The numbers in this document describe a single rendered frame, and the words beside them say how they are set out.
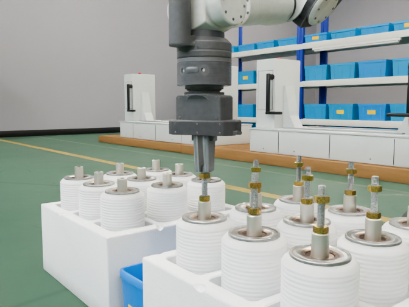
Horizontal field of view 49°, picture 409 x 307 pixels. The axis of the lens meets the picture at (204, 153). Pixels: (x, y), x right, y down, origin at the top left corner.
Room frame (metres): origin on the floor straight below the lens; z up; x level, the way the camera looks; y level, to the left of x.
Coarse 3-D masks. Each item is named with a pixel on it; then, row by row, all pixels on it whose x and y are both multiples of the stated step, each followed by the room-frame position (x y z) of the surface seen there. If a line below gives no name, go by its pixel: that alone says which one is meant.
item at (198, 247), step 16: (176, 224) 0.72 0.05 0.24; (192, 224) 0.69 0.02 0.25; (208, 224) 0.69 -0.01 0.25; (224, 224) 0.70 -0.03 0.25; (176, 240) 0.73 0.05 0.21; (192, 240) 0.69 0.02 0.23; (208, 240) 0.68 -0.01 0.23; (192, 256) 0.68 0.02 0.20; (208, 256) 0.68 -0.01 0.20; (192, 272) 0.68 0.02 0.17; (208, 272) 0.68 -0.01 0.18
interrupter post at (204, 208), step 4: (200, 204) 0.72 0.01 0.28; (204, 204) 0.72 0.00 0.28; (208, 204) 0.72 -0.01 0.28; (200, 208) 0.72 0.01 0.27; (204, 208) 0.72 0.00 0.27; (208, 208) 0.72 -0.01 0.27; (200, 212) 0.72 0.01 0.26; (204, 212) 0.72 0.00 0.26; (208, 212) 0.72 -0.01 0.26; (200, 216) 0.72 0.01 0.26; (204, 216) 0.72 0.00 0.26; (208, 216) 0.72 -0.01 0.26; (204, 220) 0.72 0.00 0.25
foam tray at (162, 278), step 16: (160, 256) 0.74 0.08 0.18; (176, 256) 0.75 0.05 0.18; (144, 272) 0.73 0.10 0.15; (160, 272) 0.69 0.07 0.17; (176, 272) 0.67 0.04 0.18; (144, 288) 0.74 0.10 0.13; (160, 288) 0.70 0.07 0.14; (176, 288) 0.66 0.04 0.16; (192, 288) 0.63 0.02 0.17; (208, 288) 0.61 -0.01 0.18; (144, 304) 0.74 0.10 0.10; (160, 304) 0.70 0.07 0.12; (176, 304) 0.66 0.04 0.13; (192, 304) 0.63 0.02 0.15; (208, 304) 0.60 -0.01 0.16; (224, 304) 0.57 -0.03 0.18; (240, 304) 0.56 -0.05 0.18; (256, 304) 0.56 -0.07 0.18; (272, 304) 0.56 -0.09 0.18; (368, 304) 0.56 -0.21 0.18; (400, 304) 0.56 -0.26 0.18
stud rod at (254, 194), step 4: (252, 176) 0.63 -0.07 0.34; (256, 176) 0.63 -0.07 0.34; (252, 180) 0.63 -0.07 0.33; (256, 180) 0.63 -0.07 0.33; (252, 192) 0.63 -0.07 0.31; (256, 192) 0.63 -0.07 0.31; (252, 196) 0.63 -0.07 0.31; (256, 196) 0.63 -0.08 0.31; (252, 200) 0.63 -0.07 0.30; (256, 200) 0.63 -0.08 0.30; (252, 204) 0.63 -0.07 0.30; (256, 204) 0.63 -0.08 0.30; (256, 208) 0.63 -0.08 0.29
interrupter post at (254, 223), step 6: (246, 216) 0.63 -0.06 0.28; (252, 216) 0.62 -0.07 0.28; (258, 216) 0.63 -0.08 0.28; (246, 222) 0.63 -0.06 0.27; (252, 222) 0.62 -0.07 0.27; (258, 222) 0.62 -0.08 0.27; (246, 228) 0.63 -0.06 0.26; (252, 228) 0.62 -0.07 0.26; (258, 228) 0.62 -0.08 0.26; (246, 234) 0.63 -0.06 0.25; (252, 234) 0.62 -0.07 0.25; (258, 234) 0.63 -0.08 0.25
